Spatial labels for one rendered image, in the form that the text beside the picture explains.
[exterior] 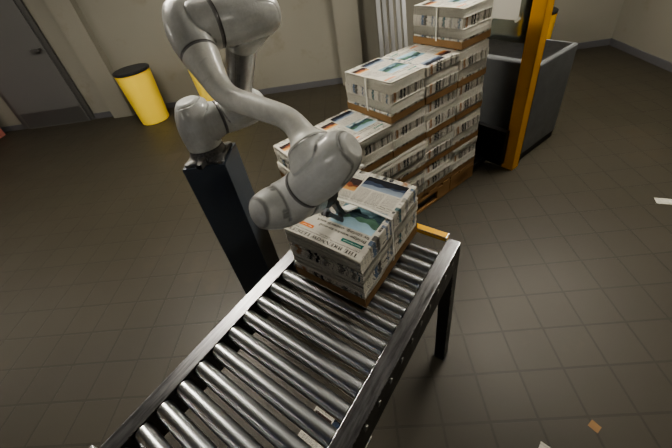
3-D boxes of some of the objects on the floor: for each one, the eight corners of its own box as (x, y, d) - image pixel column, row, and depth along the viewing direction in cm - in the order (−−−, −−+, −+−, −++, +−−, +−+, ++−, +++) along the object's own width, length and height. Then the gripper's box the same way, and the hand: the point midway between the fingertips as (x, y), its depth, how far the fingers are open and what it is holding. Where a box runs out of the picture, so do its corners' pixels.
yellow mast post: (437, 141, 326) (448, -118, 212) (443, 137, 330) (458, -120, 216) (444, 144, 320) (461, -121, 206) (451, 140, 324) (470, -123, 210)
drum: (177, 110, 491) (154, 60, 448) (164, 124, 456) (138, 72, 413) (148, 114, 495) (122, 65, 452) (134, 128, 460) (104, 77, 417)
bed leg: (437, 346, 175) (444, 258, 133) (448, 351, 172) (459, 264, 130) (433, 355, 171) (438, 269, 129) (444, 361, 168) (454, 275, 126)
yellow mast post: (501, 166, 282) (559, -144, 168) (507, 161, 286) (569, -146, 171) (511, 170, 276) (579, -149, 162) (517, 165, 280) (588, -150, 165)
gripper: (310, 148, 90) (353, 144, 107) (300, 235, 97) (342, 218, 114) (333, 153, 86) (374, 149, 103) (321, 243, 93) (361, 225, 110)
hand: (355, 186), depth 108 cm, fingers open, 13 cm apart
